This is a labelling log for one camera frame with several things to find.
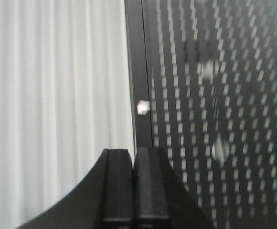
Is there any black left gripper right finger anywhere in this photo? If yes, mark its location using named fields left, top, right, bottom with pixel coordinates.
left=134, top=147, right=170, bottom=229

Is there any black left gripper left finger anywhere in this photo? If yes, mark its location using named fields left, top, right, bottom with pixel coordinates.
left=102, top=149, right=133, bottom=229

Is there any white tape label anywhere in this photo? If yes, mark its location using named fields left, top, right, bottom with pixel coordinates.
left=137, top=100, right=150, bottom=115

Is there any white curtain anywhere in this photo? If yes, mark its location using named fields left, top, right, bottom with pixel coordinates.
left=0, top=0, right=134, bottom=229

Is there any black perforated pegboard panel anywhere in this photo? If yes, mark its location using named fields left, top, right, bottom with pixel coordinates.
left=125, top=0, right=277, bottom=229

